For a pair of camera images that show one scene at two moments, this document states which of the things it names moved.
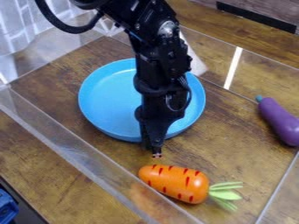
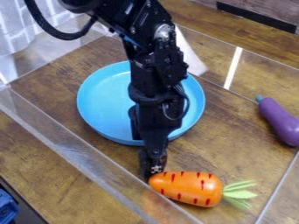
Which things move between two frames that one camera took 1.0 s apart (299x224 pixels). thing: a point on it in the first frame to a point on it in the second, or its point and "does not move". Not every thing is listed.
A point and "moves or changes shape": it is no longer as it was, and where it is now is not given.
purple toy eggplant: x=282 y=121 does not move
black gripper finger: x=144 y=117 to x=135 y=122
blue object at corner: x=8 y=207 does not move
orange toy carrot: x=188 y=185 moves or changes shape
